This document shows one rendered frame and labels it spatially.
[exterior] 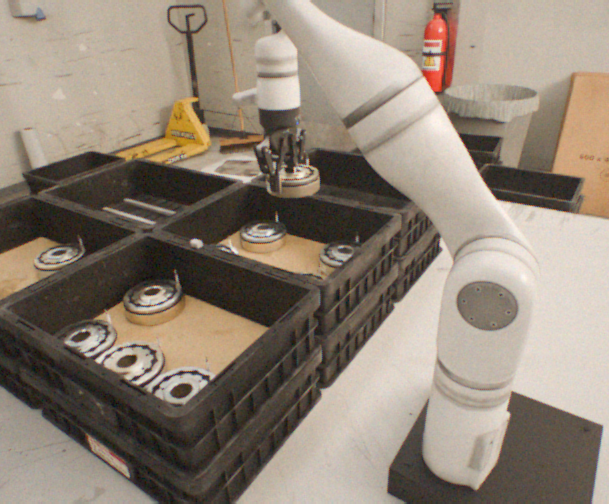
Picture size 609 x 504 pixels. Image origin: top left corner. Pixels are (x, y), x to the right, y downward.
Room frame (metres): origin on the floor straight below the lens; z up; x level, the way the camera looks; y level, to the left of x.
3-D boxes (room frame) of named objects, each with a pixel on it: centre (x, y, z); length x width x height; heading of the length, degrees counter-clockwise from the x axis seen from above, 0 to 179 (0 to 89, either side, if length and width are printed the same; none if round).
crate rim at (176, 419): (0.60, 0.22, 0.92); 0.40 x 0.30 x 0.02; 55
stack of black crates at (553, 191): (1.82, -0.93, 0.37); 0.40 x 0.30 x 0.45; 55
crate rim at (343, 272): (0.84, 0.04, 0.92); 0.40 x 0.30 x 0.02; 55
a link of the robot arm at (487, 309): (0.43, -0.20, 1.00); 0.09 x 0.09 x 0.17; 62
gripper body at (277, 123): (0.87, 0.03, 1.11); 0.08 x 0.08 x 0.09
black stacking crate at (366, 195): (1.09, -0.13, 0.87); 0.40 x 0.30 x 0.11; 55
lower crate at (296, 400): (0.60, 0.22, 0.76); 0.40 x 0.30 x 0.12; 55
